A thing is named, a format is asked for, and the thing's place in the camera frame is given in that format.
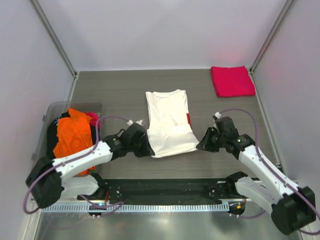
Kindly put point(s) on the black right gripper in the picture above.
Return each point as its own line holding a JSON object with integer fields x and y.
{"x": 205, "y": 144}

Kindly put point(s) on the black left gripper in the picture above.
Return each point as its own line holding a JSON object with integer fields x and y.
{"x": 147, "y": 150}

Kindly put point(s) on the white t-shirt with red print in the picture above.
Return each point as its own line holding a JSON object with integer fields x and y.
{"x": 170, "y": 132}

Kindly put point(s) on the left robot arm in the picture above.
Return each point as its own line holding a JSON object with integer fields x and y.
{"x": 47, "y": 180}

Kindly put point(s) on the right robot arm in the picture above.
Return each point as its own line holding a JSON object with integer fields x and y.
{"x": 290, "y": 206}

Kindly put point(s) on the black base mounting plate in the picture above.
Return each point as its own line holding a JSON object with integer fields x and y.
{"x": 166, "y": 192}

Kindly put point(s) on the magenta t-shirt in bin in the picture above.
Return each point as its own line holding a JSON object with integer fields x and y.
{"x": 93, "y": 118}

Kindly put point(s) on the folded magenta t-shirt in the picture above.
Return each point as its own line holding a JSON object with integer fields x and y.
{"x": 229, "y": 82}

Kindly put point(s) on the orange t-shirt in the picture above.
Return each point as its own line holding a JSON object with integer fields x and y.
{"x": 72, "y": 137}

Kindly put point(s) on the clear plastic bin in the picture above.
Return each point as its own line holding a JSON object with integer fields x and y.
{"x": 67, "y": 130}

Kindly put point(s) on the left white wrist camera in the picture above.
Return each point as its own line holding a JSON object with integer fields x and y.
{"x": 140, "y": 122}

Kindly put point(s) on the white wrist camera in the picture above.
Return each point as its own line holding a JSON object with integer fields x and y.
{"x": 140, "y": 122}
{"x": 216, "y": 116}

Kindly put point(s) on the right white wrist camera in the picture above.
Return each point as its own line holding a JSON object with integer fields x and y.
{"x": 216, "y": 116}

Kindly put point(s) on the white slotted cable duct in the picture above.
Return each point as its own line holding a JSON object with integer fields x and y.
{"x": 85, "y": 207}

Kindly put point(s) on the right aluminium frame post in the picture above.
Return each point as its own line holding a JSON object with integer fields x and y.
{"x": 284, "y": 12}

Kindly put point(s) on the aluminium frame post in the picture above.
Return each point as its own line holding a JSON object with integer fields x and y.
{"x": 52, "y": 35}
{"x": 284, "y": 12}

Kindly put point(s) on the left aluminium frame post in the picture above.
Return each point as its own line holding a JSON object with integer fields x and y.
{"x": 52, "y": 35}

